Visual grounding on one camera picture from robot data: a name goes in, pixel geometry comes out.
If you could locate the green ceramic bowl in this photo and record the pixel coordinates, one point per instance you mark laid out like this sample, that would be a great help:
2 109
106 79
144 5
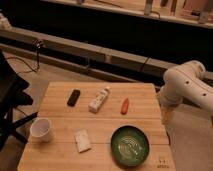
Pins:
129 146

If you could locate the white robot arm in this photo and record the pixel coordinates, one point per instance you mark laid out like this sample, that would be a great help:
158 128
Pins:
184 81

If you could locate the white milk carton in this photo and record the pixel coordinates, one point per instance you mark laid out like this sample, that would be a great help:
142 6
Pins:
99 100

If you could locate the orange carrot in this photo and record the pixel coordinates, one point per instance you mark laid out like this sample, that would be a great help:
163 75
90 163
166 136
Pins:
125 106

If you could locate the black rectangular bar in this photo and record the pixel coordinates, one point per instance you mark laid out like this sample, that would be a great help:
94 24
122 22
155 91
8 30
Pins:
73 98

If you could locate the white paper cup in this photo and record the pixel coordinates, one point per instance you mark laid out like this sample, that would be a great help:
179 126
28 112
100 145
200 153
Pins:
41 129

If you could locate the black office chair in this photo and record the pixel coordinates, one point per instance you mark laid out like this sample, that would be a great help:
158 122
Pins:
12 95

